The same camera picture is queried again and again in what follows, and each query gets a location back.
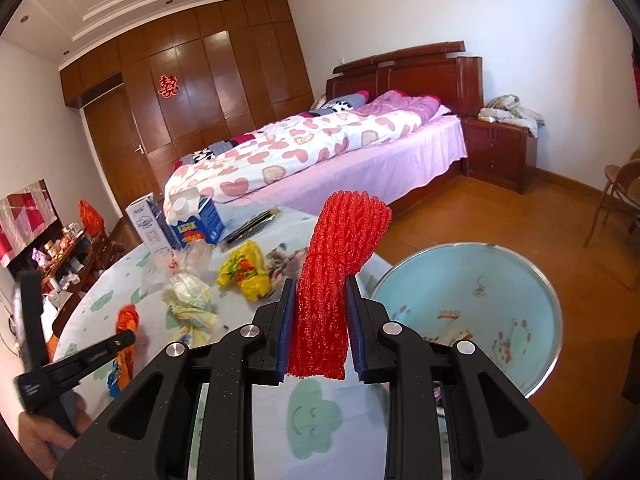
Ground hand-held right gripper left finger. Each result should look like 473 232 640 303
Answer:
52 280 298 480

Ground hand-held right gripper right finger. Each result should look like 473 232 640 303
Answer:
345 275 583 480

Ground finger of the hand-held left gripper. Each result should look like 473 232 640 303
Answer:
17 270 52 370
47 331 137 381

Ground orange and blue snack packet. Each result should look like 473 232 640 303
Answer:
106 304 139 397

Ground red foam net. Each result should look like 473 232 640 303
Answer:
287 189 392 381

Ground grey wrapper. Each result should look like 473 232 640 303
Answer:
265 246 310 281

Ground pale yellow plastic bag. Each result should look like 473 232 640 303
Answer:
162 272 223 346

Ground light blue trash bin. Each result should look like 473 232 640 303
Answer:
370 242 563 401

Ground person's left hand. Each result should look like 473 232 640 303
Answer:
20 392 90 466

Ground clutter of small items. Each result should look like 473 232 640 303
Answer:
30 225 96 291

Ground black television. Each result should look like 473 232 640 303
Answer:
0 179 63 281

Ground brown wooden tv cabinet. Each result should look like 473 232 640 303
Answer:
10 230 126 341

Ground red and white cloth cover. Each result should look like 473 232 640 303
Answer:
0 179 56 268

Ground dark striped flat packet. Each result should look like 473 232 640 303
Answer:
220 207 281 246

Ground red bag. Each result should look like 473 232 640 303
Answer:
79 200 105 236

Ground white carton box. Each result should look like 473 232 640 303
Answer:
125 192 173 256

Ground blue milk carton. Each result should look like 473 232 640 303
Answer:
162 191 226 251

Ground pink bed sheet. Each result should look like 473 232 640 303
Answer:
220 115 468 211

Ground brown wooden door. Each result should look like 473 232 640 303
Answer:
82 91 166 231

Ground white quilt with pink hearts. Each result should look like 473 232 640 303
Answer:
165 109 423 206

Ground cow print pillow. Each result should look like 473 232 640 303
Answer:
307 90 371 116

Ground brown wooden nightstand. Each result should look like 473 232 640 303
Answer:
462 116 540 195

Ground brown wooden wardrobe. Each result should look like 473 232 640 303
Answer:
60 0 316 211

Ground brown wooden bed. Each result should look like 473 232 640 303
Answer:
165 40 483 211

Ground grey crumpled clothes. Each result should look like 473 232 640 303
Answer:
477 94 543 137

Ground wicker chair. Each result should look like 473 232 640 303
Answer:
585 147 640 248

